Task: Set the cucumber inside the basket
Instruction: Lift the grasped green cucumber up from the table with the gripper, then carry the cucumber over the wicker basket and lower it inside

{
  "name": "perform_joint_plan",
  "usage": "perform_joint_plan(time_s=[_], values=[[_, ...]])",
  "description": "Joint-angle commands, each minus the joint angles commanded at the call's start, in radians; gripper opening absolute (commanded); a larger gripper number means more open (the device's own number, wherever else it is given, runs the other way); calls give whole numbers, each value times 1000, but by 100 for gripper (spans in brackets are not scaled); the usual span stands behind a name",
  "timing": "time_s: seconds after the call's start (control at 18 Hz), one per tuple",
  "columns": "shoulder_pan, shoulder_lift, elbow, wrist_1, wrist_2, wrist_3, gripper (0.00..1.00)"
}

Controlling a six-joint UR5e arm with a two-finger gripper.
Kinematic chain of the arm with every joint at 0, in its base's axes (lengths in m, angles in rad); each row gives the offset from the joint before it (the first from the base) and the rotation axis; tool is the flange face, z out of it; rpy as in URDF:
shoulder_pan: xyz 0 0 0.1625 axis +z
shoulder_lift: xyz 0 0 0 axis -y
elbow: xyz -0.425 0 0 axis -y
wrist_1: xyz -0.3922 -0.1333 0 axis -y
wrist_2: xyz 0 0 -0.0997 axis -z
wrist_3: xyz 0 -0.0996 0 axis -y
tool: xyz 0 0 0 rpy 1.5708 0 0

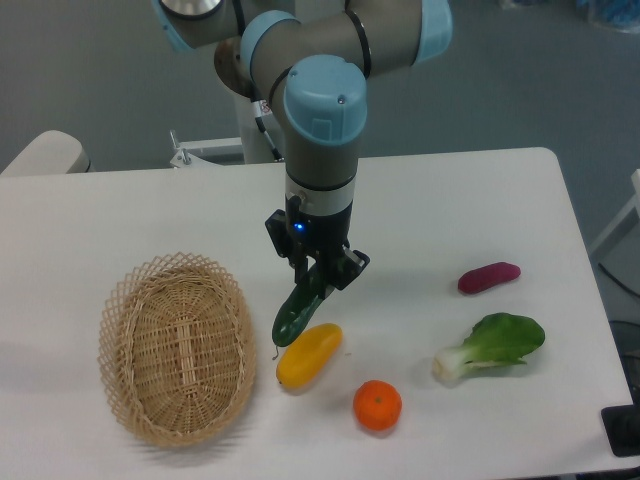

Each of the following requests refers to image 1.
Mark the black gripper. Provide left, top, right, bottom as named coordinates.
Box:
left=265, top=195, right=370, bottom=299

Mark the green cucumber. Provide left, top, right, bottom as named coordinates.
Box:
left=272, top=264, right=336, bottom=347

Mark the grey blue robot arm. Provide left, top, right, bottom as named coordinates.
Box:
left=153, top=1, right=453, bottom=297

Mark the woven wicker basket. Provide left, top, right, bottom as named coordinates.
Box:
left=98, top=253, right=257, bottom=447

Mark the yellow mango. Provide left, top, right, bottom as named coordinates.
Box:
left=276, top=323, right=343, bottom=389

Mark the orange tangerine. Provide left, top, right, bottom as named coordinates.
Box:
left=352, top=380, right=403, bottom=432

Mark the purple sweet potato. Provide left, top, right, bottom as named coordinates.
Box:
left=457, top=262, right=521, bottom=295

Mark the green bok choy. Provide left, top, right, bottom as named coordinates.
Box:
left=432, top=312, right=546, bottom=382

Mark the white chair armrest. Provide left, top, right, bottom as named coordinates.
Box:
left=1, top=130, right=94, bottom=177

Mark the white furniture at right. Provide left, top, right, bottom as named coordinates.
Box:
left=587, top=170, right=639, bottom=260

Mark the black device at edge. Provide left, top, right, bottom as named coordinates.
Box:
left=601, top=405, right=639, bottom=457

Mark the black cable on floor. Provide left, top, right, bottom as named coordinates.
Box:
left=597, top=259, right=640, bottom=296

